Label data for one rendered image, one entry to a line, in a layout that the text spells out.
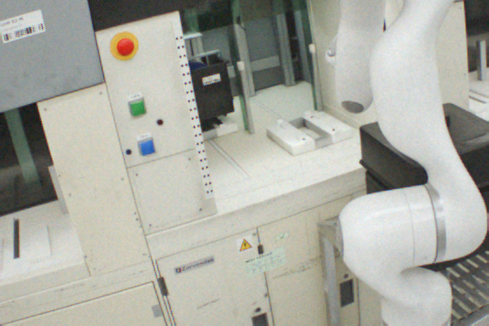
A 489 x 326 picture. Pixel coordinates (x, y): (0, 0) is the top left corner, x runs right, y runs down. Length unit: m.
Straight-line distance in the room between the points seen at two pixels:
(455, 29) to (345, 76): 0.71
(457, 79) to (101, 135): 1.04
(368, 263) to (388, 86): 0.24
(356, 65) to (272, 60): 1.35
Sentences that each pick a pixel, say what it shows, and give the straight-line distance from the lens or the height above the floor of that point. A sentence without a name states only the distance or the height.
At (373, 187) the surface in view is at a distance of 1.45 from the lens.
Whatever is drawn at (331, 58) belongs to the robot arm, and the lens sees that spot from 1.19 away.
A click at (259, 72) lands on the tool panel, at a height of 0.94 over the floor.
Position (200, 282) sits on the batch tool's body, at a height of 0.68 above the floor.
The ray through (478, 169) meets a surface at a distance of 1.31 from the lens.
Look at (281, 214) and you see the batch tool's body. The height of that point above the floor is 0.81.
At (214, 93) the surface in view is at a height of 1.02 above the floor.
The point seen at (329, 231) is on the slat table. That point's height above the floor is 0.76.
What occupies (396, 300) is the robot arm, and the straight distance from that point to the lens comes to 0.87.
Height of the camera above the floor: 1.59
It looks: 22 degrees down
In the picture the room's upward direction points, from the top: 10 degrees counter-clockwise
